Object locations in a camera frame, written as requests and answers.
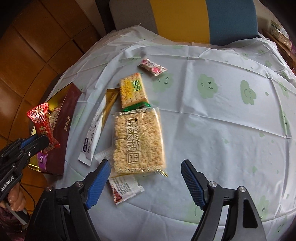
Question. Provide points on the puffed rice cake pack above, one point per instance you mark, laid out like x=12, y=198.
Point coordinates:
x=138, y=141

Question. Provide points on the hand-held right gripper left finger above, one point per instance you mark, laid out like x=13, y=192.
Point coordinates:
x=97, y=185

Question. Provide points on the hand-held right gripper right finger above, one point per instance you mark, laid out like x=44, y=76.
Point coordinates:
x=193, y=185

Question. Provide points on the gold tin box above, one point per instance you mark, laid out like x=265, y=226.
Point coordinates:
x=64, y=129

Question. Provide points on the wooden side table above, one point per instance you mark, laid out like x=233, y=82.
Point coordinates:
x=285, y=58

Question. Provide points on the person's left hand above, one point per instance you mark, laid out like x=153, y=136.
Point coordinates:
x=15, y=199

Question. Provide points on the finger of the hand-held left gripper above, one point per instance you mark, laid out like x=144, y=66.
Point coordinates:
x=37, y=147
x=25, y=143

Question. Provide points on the purple snack packet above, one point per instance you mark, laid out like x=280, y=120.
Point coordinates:
x=42, y=161

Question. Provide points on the white and gold long sachet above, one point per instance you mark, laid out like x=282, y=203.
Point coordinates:
x=97, y=129

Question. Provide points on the white and red snack packet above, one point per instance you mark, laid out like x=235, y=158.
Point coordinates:
x=124, y=187

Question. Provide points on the pink floral candy packet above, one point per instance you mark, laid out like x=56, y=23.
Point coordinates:
x=152, y=66

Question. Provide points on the yellow green cracker pack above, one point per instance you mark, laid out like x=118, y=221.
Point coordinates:
x=131, y=90

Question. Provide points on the red candy packet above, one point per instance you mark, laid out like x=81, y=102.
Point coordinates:
x=41, y=120

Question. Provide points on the small white packet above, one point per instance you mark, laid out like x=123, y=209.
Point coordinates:
x=103, y=155

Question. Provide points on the beige patterned box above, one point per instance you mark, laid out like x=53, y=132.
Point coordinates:
x=283, y=38

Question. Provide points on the grey yellow blue chair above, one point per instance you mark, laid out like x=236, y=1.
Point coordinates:
x=180, y=18

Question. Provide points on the person's dark clothing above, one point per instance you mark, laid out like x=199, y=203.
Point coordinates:
x=9, y=227

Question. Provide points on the white cloud-print tablecloth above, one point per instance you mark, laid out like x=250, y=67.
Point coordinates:
x=208, y=139

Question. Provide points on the small purple box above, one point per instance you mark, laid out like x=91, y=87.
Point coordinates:
x=293, y=49

